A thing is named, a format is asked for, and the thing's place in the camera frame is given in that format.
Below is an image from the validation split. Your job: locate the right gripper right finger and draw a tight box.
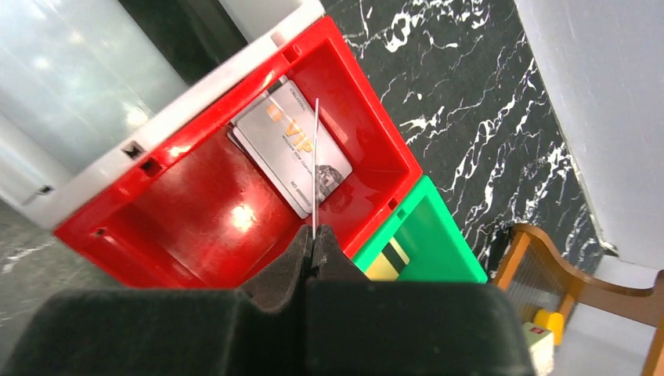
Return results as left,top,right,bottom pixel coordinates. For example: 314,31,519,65
303,225,535,375

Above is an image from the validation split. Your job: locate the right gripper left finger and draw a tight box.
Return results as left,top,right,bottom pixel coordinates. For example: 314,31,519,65
1,226,312,375

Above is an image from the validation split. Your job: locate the green plastic bin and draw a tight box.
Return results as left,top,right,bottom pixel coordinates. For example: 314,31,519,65
352,175,488,284

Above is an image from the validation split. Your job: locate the white credit card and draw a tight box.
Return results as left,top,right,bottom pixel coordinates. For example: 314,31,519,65
236,81,352,219

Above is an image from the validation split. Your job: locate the silver VIP card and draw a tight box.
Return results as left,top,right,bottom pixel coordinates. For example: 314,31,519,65
312,98,319,242

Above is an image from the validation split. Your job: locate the white plastic bin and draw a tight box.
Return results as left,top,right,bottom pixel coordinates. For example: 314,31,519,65
1,1,324,230

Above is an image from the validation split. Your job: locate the gold card in green bin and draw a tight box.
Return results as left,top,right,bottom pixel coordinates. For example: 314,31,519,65
365,237,410,281

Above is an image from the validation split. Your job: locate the black card in white bin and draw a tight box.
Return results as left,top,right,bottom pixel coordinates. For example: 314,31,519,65
120,0,248,85

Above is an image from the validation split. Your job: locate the small red white box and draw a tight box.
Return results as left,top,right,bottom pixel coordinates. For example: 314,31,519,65
522,322,555,376

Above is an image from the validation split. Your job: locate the orange wooden shelf rack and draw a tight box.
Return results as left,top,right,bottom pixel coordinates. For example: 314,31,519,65
493,223,663,375

